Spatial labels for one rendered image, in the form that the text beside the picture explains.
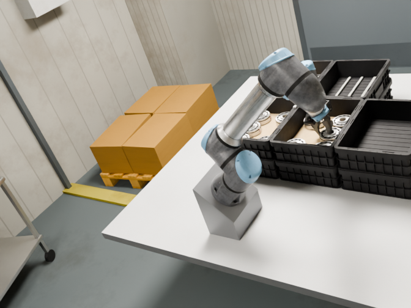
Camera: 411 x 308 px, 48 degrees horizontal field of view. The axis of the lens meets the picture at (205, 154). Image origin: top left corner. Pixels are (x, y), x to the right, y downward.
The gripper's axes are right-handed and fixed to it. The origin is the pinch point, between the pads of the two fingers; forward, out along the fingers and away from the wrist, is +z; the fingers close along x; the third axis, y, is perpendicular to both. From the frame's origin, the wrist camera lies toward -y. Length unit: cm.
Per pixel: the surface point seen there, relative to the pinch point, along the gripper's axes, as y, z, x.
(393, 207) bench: -24.0, 19.2, -34.5
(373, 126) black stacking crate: 13.0, 4.4, -17.5
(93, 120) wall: 59, 18, 265
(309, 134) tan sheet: 2.0, 1.2, 8.6
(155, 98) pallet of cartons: 97, 20, 215
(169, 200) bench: -46, 7, 67
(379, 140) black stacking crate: 2.3, 4.9, -23.6
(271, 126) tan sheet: 6.6, -1.5, 31.8
